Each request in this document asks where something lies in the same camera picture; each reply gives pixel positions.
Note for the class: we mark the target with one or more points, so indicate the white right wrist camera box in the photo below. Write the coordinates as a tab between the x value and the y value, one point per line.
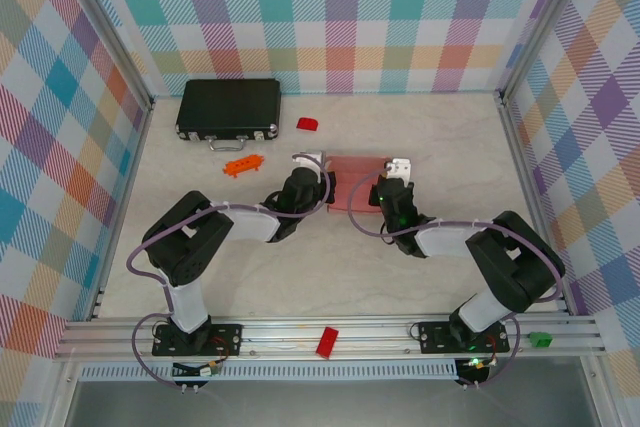
400	167

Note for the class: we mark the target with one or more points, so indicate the small connector with green light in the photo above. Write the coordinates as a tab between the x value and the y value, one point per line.
475	364

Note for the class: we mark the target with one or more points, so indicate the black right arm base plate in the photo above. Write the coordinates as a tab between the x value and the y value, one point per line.
432	337

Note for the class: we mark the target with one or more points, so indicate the grey metal panel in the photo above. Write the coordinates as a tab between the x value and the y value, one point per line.
325	404

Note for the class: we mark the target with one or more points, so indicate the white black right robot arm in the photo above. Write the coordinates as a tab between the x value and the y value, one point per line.
450	242

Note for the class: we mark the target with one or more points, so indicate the small red curved block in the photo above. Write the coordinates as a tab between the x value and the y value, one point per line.
307	123

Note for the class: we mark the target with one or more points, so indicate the orange toy block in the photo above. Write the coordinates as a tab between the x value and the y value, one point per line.
244	165

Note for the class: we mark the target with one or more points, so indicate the aluminium corner post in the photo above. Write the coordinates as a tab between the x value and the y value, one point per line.
110	29
542	22

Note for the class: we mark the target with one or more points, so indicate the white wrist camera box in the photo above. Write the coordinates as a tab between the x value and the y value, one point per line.
400	167
310	157

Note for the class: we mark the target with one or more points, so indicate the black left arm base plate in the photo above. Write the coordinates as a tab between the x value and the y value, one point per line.
227	339

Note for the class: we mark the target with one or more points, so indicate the aluminium frame rail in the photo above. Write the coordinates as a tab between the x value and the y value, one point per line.
280	334

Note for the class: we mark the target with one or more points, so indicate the aluminium side rail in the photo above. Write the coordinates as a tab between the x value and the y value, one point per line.
521	157
134	157

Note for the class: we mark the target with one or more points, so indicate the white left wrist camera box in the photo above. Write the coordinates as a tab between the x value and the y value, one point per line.
310	157

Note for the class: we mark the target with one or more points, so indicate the green toy block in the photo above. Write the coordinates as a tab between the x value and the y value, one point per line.
540	338

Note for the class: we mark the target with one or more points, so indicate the pink paper box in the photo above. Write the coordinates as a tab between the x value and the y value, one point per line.
357	182

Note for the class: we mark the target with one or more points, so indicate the red toy brick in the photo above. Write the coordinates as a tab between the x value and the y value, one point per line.
327	342

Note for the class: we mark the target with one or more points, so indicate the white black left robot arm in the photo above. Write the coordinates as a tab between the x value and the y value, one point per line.
250	224

